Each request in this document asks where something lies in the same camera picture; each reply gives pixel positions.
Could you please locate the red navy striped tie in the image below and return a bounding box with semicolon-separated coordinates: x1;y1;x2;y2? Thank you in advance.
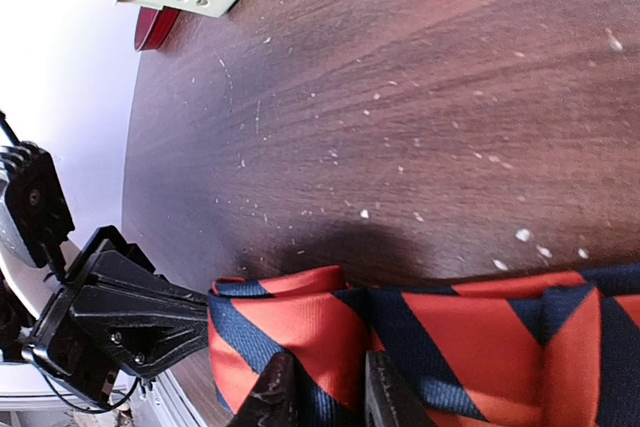
208;263;639;426

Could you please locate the red round tray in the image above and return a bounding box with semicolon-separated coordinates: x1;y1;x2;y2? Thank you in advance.
134;7;180;52

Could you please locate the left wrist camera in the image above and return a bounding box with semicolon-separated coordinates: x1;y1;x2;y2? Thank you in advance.
1;142;75;273

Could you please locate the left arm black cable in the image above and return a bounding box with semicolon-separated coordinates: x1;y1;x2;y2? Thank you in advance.
0;111;24;148

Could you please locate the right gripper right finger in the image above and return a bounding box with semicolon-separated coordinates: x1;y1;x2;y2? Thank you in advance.
364;351;430;427

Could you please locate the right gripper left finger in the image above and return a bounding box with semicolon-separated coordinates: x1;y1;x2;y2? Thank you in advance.
229;353;298;427

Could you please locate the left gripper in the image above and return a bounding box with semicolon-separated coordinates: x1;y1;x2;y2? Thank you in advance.
22;226;208;410

